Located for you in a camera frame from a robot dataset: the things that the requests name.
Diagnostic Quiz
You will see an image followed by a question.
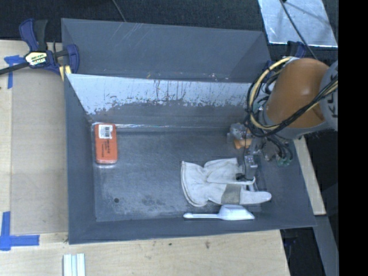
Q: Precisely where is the grey metal bin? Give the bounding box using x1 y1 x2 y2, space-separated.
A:
60 18 319 246

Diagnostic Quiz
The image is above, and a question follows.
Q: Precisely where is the small orange toy food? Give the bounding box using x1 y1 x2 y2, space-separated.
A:
233 137 253 150

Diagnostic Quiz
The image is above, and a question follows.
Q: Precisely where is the white plastic scoop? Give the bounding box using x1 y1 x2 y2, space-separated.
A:
183 205 256 221

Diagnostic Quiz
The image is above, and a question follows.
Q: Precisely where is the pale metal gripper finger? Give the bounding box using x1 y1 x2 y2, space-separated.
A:
251 156 259 191
244 156 253 179

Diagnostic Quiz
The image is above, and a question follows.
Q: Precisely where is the orange flat block with label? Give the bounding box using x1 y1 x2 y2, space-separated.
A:
94 123 119 165

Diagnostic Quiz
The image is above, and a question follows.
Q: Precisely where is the white work glove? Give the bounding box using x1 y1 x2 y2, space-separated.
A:
180 157 273 208

